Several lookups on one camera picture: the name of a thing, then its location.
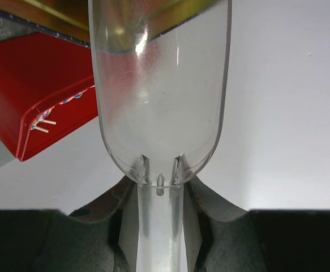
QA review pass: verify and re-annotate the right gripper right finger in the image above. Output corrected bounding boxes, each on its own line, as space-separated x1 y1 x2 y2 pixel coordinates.
184 177 330 271

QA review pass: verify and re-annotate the clear plastic scoop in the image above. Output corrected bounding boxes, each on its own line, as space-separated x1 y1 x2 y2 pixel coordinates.
88 1 231 271

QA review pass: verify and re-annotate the red tray of lollipops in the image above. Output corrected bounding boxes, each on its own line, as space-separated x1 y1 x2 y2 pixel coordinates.
0 33 97 162

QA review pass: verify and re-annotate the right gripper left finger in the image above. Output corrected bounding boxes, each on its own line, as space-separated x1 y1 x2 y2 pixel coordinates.
0 177 138 271

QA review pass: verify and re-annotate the gold tin of star candies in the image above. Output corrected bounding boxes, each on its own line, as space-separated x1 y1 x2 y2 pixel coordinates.
0 0 222 49

